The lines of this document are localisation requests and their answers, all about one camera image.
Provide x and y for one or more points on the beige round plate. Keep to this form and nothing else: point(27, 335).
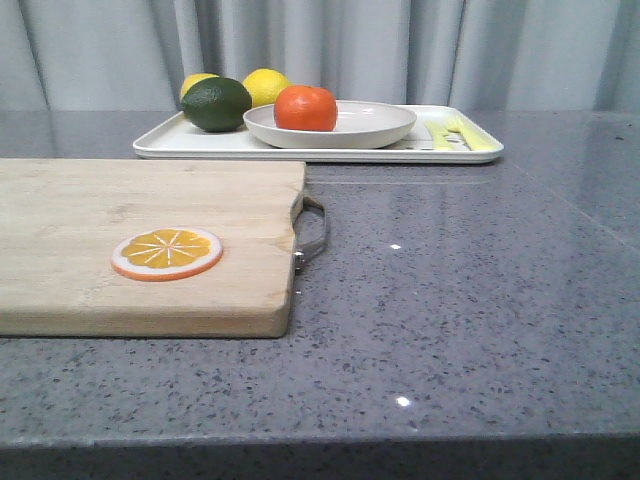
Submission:
point(360, 125)

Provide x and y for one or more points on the orange mandarin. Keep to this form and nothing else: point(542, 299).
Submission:
point(306, 108)

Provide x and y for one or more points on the white rectangular tray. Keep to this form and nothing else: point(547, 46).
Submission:
point(177, 137)

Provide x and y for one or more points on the yellow plastic knife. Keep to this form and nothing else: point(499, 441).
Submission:
point(438, 135)

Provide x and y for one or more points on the orange slice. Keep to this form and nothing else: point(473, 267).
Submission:
point(167, 254)

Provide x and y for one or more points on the yellow plastic fork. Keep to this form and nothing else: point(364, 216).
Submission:
point(474, 140)

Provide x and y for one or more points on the yellow lemon right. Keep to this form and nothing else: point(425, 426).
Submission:
point(264, 85)

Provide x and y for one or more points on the yellow lemon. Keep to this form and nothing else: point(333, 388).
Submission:
point(264, 85)
point(192, 80)

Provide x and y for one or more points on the green lime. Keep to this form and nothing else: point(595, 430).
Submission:
point(216, 104)

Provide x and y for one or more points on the yellow lemon left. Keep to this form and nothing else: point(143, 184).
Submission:
point(192, 80)

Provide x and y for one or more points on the wooden cutting board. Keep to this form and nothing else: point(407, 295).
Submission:
point(62, 219)

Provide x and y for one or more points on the grey curtain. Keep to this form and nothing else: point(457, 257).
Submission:
point(473, 55)

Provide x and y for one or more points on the metal board handle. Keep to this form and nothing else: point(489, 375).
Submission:
point(312, 230)

